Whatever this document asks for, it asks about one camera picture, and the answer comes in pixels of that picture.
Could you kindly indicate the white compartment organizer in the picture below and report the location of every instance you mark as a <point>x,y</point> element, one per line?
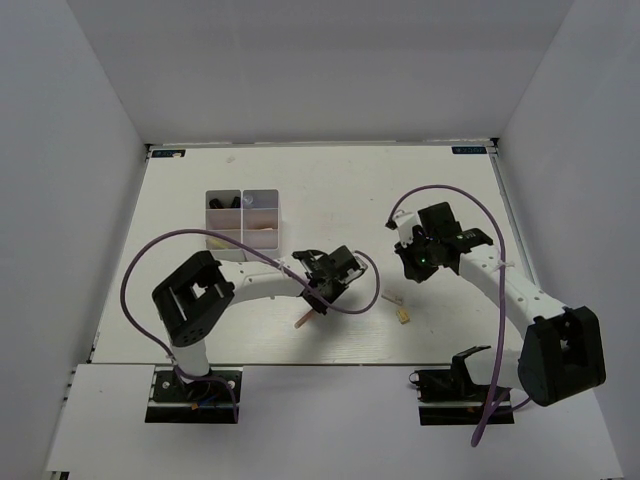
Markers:
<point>265,213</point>
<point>227,222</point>

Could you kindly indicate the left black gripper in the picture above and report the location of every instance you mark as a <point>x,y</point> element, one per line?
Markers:
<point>316,303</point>

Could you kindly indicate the left blue table label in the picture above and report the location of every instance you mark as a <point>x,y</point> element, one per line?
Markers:
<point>168,153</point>

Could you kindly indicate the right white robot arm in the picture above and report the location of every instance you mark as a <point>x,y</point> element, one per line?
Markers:
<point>561,353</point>

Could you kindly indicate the yellow highlighter pen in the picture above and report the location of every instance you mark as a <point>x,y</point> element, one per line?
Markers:
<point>217,243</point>

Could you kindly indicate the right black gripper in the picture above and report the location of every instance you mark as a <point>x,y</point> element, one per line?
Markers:
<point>412,270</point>

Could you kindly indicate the orange highlighter pen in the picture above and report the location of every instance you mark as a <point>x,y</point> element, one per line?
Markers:
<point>304,319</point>

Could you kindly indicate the right blue table label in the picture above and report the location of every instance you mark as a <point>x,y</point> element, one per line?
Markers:
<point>469,150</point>

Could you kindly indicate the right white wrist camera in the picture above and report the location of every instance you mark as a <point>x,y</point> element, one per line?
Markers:
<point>403,223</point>

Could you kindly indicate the white eraser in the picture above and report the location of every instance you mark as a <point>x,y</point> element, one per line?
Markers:
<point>393,297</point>

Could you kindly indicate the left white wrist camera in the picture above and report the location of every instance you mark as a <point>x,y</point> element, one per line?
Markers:
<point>359,266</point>

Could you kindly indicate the left white compartment organizer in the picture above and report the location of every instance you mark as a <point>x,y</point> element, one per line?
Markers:
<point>227,222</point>

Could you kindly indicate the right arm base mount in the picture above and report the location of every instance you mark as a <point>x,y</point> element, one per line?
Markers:
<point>444,400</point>

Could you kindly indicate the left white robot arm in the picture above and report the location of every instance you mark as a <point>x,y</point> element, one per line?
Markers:
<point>194,297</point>

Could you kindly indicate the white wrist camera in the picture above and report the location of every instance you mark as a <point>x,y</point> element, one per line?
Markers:
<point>359,266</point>
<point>403,223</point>

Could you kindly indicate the right white compartment organizer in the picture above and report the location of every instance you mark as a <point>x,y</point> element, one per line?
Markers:
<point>265,213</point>

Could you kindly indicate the blue table label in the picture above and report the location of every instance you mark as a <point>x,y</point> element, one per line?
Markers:
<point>469,150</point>
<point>168,153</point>

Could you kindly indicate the small yellow eraser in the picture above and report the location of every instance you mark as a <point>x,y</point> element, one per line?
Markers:
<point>403,316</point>

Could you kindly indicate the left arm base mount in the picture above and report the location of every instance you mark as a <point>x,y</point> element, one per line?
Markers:
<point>173,400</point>

